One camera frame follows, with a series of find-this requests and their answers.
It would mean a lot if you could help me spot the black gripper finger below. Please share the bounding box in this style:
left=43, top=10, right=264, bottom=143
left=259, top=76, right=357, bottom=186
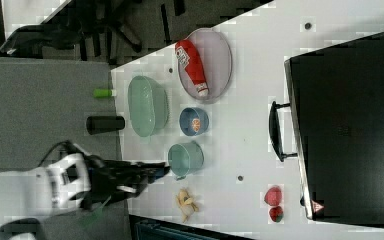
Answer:
left=145, top=166, right=170, bottom=184
left=128, top=162, right=165, bottom=168

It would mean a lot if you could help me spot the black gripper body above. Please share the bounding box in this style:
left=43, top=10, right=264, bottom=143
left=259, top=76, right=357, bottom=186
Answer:
left=81, top=155, right=149, bottom=210

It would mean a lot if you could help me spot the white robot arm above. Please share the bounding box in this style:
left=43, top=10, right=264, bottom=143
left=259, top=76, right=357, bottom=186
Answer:
left=0, top=153, right=170, bottom=240

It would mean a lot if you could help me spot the green spatula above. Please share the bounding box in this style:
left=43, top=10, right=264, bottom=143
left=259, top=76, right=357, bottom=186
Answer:
left=79, top=197, right=111, bottom=228

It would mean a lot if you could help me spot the green mug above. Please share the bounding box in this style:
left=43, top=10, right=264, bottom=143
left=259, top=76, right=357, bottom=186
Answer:
left=168, top=141, right=204, bottom=181

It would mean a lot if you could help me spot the black cylinder holder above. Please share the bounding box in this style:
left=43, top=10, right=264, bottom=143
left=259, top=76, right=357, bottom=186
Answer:
left=86, top=116, right=125, bottom=135

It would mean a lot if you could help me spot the peeled banana toy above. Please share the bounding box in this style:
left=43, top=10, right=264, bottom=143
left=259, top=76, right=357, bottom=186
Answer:
left=175, top=188, right=199, bottom=223

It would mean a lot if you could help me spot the green plastic colander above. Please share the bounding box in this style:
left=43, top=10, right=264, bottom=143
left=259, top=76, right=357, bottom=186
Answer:
left=128, top=75, right=169, bottom=137

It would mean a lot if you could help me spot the blue bowl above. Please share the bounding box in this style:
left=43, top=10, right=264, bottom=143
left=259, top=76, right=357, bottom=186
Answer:
left=179, top=107, right=209, bottom=136

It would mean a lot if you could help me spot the green marker cap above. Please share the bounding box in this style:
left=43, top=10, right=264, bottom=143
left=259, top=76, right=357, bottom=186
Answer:
left=93, top=89, right=114, bottom=98

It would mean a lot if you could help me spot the red ketchup bottle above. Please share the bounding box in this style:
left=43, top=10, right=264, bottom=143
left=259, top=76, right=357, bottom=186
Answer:
left=175, top=39, right=209, bottom=97

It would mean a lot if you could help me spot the grey round plate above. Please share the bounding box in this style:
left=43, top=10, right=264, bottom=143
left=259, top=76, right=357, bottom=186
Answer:
left=175, top=28, right=232, bottom=102

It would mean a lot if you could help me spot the large red strawberry toy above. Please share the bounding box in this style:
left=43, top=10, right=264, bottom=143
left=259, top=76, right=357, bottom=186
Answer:
left=264, top=186, right=282, bottom=206

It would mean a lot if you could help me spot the small red strawberry toy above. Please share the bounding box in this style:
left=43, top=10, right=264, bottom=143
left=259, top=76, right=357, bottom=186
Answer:
left=269, top=206, right=283, bottom=223

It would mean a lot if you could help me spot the black office chair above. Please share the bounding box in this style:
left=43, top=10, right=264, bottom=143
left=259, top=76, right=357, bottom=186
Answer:
left=0, top=0, right=142, bottom=61

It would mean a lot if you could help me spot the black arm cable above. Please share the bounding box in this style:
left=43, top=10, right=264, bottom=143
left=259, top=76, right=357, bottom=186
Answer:
left=38, top=140, right=81, bottom=168

